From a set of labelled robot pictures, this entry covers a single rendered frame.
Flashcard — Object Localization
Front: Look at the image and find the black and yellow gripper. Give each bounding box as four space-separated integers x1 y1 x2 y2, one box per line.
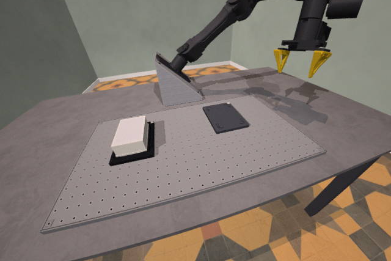
274 18 332 78

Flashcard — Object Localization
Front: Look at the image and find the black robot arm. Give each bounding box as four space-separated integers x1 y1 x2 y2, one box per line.
156 0 363 83

